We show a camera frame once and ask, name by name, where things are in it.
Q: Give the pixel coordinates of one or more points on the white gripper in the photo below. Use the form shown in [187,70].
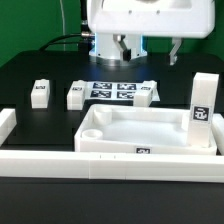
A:
[156,18]

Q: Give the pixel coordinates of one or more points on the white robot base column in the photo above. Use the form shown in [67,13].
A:
[105,52]

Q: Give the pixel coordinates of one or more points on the white desk top tray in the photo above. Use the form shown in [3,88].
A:
[128,129]

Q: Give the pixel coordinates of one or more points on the fiducial marker sheet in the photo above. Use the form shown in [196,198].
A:
[118,91]

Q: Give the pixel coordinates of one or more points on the white U-shaped boundary fence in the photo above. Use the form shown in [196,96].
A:
[124,166]

